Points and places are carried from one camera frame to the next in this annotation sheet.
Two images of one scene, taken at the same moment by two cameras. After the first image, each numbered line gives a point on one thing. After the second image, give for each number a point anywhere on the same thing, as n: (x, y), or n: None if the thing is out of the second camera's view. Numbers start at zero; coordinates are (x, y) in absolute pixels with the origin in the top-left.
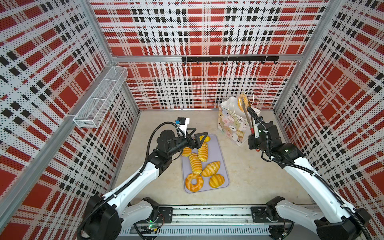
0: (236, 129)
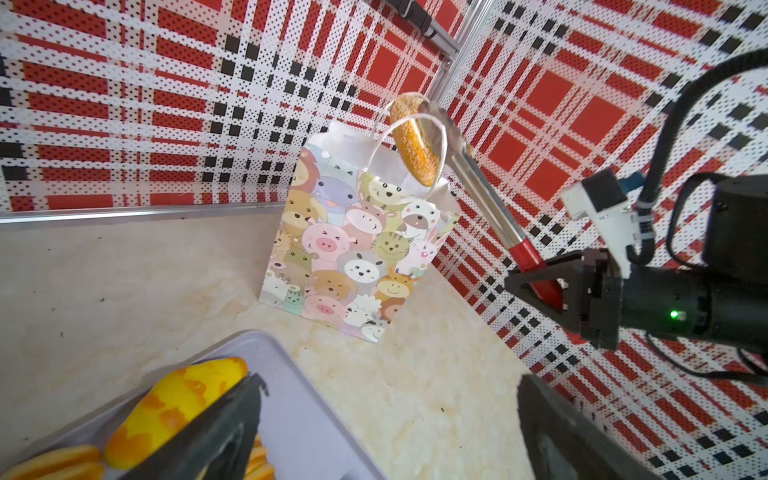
0: (351, 232)
